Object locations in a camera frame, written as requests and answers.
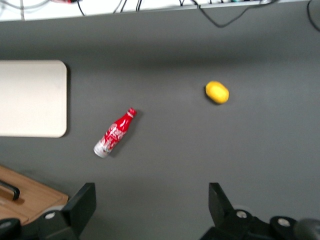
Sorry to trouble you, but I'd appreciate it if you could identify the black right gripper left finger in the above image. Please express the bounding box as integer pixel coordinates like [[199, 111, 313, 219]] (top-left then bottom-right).
[[0, 182, 97, 240]]

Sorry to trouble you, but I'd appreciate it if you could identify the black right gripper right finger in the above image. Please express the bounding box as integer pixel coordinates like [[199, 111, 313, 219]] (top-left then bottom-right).
[[199, 182, 299, 240]]

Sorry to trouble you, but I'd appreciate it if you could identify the wooden drawer cabinet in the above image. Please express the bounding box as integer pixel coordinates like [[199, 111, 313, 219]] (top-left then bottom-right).
[[0, 164, 70, 226]]

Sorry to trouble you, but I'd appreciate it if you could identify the red cola bottle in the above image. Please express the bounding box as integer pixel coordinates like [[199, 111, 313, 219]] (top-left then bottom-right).
[[93, 107, 138, 159]]

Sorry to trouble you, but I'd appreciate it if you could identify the beige plastic tray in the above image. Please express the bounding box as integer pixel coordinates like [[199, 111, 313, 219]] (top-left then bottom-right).
[[0, 59, 68, 138]]

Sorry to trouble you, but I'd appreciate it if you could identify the yellow lemon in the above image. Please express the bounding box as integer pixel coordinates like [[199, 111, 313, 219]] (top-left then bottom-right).
[[205, 80, 230, 105]]

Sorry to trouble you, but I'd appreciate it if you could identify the black metal drawer handle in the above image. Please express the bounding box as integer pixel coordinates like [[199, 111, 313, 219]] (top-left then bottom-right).
[[0, 179, 21, 202]]

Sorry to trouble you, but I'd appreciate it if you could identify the black looped cable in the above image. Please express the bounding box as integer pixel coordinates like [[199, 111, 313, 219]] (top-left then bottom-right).
[[178, 0, 279, 28]]

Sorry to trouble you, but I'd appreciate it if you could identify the thin black cable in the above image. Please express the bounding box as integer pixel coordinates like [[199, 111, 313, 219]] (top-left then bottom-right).
[[76, 0, 86, 17]]

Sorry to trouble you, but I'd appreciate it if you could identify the black curved cable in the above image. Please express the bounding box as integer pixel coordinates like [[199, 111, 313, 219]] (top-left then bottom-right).
[[306, 0, 320, 33]]

